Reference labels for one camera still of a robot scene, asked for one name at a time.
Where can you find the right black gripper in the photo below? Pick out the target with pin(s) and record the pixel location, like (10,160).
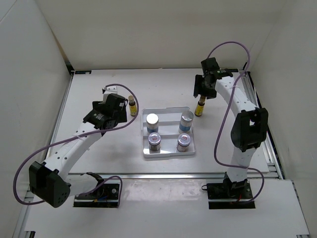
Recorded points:
(198,79)

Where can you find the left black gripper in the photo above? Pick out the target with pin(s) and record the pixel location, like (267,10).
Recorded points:
(122,115)

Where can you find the yellow sauce bottle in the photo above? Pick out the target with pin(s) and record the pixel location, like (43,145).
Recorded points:
(132,106)
(200,106)

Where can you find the blue label jar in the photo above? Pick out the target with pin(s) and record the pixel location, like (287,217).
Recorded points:
(186,121)
(152,121)

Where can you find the dark spice jar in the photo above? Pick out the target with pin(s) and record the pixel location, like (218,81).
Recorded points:
(154,140)

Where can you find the orange spice jar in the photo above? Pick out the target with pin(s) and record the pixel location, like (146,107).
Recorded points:
(183,142)

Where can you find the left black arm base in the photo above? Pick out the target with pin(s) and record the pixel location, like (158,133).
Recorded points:
(107,195)

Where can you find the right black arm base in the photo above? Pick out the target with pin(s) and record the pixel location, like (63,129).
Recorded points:
(229,195)

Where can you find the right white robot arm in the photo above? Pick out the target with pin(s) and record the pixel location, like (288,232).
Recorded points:
(250,126)

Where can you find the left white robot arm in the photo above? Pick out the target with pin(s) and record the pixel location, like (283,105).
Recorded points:
(49,179)

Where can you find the white divided tray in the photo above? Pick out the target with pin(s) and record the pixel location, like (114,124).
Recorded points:
(168,124)

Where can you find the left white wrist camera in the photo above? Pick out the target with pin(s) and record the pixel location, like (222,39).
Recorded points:
(107,90)

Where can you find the front aluminium rail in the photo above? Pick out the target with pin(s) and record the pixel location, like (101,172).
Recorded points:
(165,175)

